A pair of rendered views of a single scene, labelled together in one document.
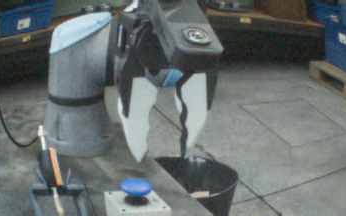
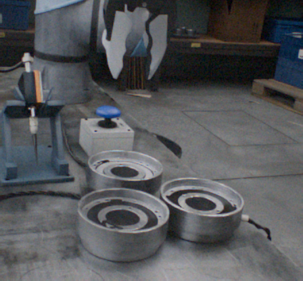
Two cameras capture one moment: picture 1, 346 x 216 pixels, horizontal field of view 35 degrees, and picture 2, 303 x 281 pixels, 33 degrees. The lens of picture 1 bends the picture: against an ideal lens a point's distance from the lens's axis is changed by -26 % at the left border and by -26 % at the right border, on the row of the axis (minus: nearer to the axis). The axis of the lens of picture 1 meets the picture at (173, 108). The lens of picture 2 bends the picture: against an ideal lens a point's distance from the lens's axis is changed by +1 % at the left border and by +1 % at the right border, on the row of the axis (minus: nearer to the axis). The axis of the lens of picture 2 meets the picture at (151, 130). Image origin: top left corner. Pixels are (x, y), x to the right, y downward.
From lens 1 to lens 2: 12 cm
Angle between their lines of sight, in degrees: 2
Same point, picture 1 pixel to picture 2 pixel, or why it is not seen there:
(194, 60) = not seen: outside the picture
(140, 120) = (119, 44)
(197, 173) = not seen: hidden behind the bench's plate
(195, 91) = (159, 28)
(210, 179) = not seen: hidden behind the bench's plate
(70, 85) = (57, 44)
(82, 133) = (67, 84)
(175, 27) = not seen: outside the picture
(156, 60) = not seen: outside the picture
